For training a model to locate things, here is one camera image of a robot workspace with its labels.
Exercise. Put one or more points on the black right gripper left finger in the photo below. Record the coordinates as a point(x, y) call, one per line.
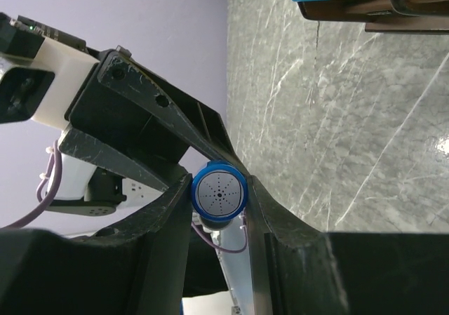
point(134, 266)

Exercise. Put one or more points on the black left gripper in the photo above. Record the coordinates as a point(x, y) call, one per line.
point(132, 122)

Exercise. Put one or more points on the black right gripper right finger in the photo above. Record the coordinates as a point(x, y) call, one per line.
point(296, 269)

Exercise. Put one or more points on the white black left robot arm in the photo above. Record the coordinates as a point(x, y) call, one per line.
point(101, 190)

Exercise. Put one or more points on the brown wooden desk organizer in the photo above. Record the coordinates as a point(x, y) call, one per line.
point(383, 16)

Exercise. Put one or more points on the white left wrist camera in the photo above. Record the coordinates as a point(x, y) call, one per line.
point(42, 70)

